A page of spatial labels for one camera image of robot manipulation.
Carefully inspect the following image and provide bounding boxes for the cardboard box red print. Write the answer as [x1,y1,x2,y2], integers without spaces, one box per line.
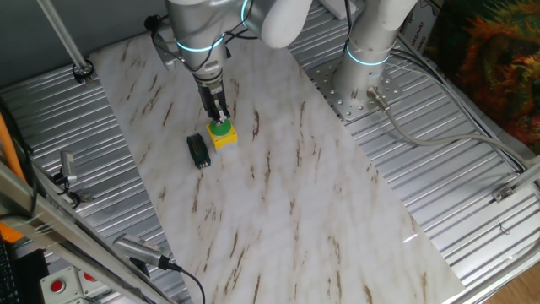
[397,0,443,58]

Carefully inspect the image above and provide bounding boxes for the black box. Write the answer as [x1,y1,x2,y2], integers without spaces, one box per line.
[15,247,51,304]

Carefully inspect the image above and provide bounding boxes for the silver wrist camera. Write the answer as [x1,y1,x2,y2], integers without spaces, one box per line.
[151,31,180,72]

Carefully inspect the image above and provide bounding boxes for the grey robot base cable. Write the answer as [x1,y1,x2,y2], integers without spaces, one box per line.
[365,86,540,168]

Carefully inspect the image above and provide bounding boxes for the small black green connector block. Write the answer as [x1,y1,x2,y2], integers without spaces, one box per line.
[186,133,212,171]

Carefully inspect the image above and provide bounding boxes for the white flat box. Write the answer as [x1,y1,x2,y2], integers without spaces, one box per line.
[316,0,359,22]

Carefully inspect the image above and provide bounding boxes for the white marble pattern mat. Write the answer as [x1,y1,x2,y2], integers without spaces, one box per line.
[89,31,466,304]

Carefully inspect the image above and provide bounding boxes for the aluminium pole with round foot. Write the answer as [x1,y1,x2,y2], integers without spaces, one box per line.
[35,0,96,84]

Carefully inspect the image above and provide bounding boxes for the colourful orange green cloth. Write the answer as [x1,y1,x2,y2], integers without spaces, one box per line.
[423,0,540,155]

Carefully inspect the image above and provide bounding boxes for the orange cable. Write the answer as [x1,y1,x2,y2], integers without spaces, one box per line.
[0,111,27,183]

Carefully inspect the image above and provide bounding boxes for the yellow box green push button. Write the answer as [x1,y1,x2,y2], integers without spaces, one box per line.
[205,117,239,151]

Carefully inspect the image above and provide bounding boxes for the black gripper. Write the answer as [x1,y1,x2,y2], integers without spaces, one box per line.
[196,80,232,126]

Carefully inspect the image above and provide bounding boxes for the short aluminium profile bar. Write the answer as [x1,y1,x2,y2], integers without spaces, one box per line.
[508,161,540,192]

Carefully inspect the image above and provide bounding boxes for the large silver camera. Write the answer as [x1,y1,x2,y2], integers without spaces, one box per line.
[112,233,183,274]

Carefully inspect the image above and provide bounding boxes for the black camera cable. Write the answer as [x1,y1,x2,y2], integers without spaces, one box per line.
[168,262,207,304]

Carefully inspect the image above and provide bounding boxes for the aluminium frame beam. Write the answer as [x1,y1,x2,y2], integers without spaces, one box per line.
[0,161,175,304]

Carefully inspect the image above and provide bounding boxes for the small metal corner bracket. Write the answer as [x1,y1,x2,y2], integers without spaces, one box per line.
[490,185,516,204]

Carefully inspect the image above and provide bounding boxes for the small silver camera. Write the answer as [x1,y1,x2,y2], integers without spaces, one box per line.
[53,149,79,186]

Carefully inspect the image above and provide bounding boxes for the black keyboard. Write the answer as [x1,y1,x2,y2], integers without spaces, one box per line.
[0,238,20,304]

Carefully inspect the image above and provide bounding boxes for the grey box red stop button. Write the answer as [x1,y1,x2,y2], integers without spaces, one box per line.
[40,269,85,304]
[77,267,111,299]

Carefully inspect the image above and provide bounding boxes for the perforated metal robot base plate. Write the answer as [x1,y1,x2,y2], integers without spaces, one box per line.
[305,53,407,123]

